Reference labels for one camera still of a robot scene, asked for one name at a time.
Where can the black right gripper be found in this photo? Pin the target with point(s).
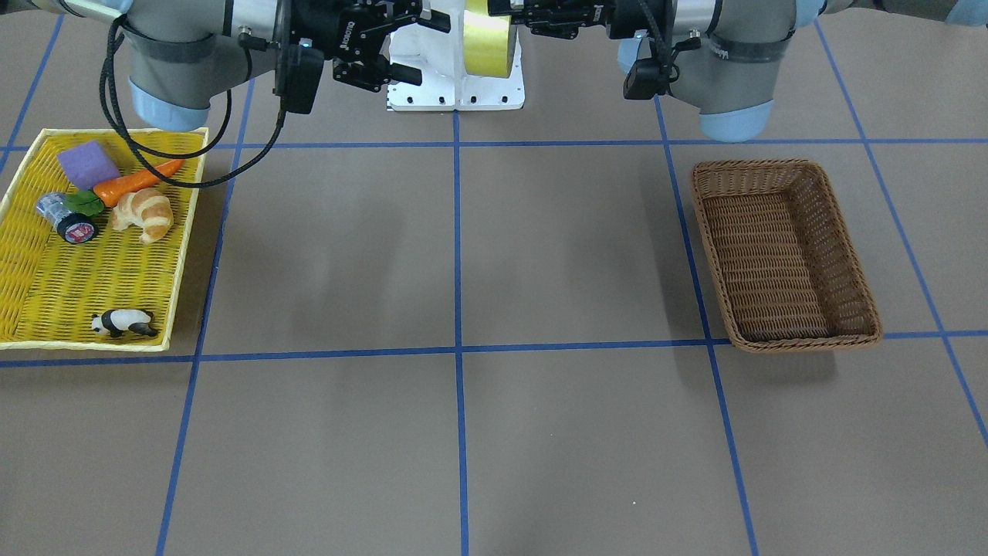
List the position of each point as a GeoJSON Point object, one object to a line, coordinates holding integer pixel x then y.
{"type": "Point", "coordinates": [311, 21]}

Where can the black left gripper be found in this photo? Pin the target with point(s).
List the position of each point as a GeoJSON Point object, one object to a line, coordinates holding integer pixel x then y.
{"type": "Point", "coordinates": [634, 15]}

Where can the yellow tape roll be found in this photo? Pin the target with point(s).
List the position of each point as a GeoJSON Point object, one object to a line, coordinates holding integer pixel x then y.
{"type": "Point", "coordinates": [488, 41]}

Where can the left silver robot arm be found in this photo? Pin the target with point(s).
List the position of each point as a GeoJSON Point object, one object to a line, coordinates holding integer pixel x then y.
{"type": "Point", "coordinates": [722, 57]}

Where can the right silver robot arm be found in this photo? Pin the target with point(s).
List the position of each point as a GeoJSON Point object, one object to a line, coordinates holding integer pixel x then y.
{"type": "Point", "coordinates": [187, 52]}

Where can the brown wicker basket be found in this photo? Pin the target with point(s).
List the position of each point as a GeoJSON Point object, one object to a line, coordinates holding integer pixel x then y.
{"type": "Point", "coordinates": [782, 261]}

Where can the yellow woven basket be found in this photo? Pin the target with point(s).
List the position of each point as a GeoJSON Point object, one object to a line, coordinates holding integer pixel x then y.
{"type": "Point", "coordinates": [51, 289]}

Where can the toy croissant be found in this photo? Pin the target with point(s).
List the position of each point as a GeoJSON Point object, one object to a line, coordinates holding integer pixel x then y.
{"type": "Point", "coordinates": [149, 209]}

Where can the purple foam cube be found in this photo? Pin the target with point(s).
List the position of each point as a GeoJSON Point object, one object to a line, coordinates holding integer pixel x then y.
{"type": "Point", "coordinates": [87, 165]}

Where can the orange toy carrot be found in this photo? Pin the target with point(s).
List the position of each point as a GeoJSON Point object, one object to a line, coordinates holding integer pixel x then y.
{"type": "Point", "coordinates": [109, 193]}

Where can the small dark labelled jar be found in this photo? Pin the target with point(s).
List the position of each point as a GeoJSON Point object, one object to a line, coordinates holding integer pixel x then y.
{"type": "Point", "coordinates": [71, 226]}

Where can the toy panda figure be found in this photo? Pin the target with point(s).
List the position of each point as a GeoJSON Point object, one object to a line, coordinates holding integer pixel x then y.
{"type": "Point", "coordinates": [113, 323]}

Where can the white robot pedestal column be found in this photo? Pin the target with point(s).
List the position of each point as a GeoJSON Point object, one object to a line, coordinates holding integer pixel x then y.
{"type": "Point", "coordinates": [445, 83]}

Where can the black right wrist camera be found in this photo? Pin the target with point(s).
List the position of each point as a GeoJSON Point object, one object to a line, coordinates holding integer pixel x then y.
{"type": "Point", "coordinates": [298, 73]}

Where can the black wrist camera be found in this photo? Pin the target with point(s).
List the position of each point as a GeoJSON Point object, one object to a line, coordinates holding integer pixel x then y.
{"type": "Point", "coordinates": [298, 73]}
{"type": "Point", "coordinates": [648, 79]}

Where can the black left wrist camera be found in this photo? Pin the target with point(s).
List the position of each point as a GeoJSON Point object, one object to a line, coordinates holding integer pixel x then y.
{"type": "Point", "coordinates": [648, 79]}

